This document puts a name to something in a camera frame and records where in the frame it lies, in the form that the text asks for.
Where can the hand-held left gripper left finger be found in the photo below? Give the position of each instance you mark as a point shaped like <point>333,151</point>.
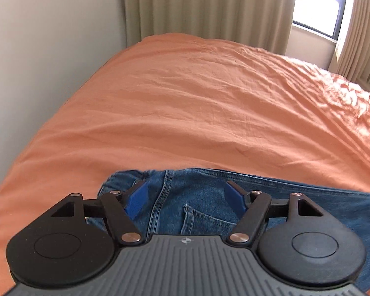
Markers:
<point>136,202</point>

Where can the narrow beige curtain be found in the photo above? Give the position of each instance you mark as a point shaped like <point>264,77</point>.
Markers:
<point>362,37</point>

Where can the bed with orange sheet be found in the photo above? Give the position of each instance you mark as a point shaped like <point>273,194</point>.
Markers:
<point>188,98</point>

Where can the dark-framed window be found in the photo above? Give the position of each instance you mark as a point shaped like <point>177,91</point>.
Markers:
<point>320,3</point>

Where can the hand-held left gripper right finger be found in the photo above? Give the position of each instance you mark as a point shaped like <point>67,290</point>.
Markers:
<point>234,199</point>

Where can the blue denim pants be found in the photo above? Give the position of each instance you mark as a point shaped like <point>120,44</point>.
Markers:
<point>188,195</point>

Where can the wide beige curtain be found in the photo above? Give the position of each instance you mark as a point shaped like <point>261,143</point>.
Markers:
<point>209,6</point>

